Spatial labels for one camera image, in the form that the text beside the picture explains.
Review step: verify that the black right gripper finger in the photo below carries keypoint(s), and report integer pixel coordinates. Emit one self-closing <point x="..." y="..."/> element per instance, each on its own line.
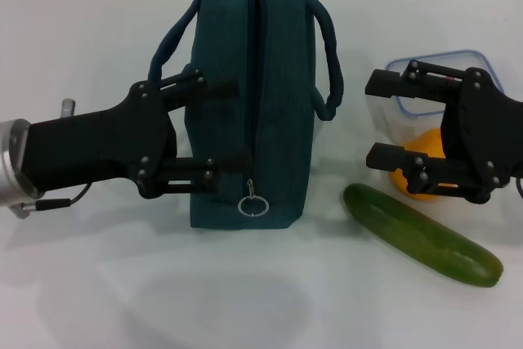
<point x="392" y="159"/>
<point x="392" y="83"/>

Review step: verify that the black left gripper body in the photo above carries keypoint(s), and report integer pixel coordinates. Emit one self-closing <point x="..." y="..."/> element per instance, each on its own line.
<point x="98" y="140"/>

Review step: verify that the dark teal insulated bag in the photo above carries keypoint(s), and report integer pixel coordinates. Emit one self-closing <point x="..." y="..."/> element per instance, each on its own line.
<point x="278" y="99"/>

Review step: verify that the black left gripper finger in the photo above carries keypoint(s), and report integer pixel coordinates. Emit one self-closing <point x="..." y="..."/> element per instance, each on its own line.
<point x="212" y="88"/>
<point x="192" y="173"/>

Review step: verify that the green cucumber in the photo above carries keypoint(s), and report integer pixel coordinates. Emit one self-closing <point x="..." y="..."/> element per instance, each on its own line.
<point x="421" y="234"/>

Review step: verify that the orange pear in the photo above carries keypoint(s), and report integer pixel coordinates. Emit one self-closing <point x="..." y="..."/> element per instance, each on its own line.
<point x="425" y="144"/>

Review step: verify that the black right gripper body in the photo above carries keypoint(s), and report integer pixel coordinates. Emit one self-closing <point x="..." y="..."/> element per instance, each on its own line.
<point x="482" y="136"/>

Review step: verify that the clear plastic container blue-rimmed lid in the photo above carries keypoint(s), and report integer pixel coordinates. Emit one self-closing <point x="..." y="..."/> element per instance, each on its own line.
<point x="384" y="116"/>

